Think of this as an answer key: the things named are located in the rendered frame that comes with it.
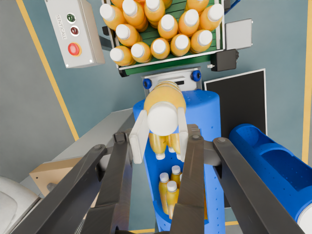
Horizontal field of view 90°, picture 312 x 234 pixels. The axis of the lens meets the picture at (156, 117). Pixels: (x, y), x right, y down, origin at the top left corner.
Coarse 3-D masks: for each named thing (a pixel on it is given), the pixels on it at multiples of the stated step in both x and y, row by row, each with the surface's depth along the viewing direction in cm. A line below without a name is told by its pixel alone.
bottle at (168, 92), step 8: (160, 88) 24; (168, 88) 23; (176, 88) 27; (152, 96) 22; (160, 96) 22; (168, 96) 21; (176, 96) 22; (144, 104) 24; (152, 104) 21; (176, 104) 21; (184, 104) 23; (184, 112) 23
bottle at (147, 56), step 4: (140, 44) 51; (144, 44) 52; (144, 48) 51; (148, 48) 53; (144, 52) 52; (148, 52) 53; (132, 56) 54; (144, 56) 52; (148, 56) 54; (152, 56) 64; (136, 60) 54; (140, 60) 54; (144, 60) 55; (148, 60) 60
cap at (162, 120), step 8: (160, 104) 19; (168, 104) 20; (152, 112) 19; (160, 112) 19; (168, 112) 19; (176, 112) 19; (152, 120) 19; (160, 120) 19; (168, 120) 19; (176, 120) 19; (152, 128) 19; (160, 128) 19; (168, 128) 19
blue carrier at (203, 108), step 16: (192, 96) 51; (208, 96) 47; (192, 112) 40; (208, 112) 42; (176, 128) 41; (208, 128) 43; (144, 160) 58; (160, 160) 71; (176, 160) 75; (208, 176) 47; (208, 192) 48; (160, 208) 73; (208, 208) 50; (160, 224) 59; (208, 224) 52; (224, 224) 60
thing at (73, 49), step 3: (69, 45) 48; (72, 45) 48; (75, 45) 48; (69, 48) 49; (72, 48) 49; (75, 48) 49; (78, 48) 49; (69, 51) 49; (72, 51) 49; (75, 51) 49; (78, 51) 49; (72, 54) 49; (75, 54) 49
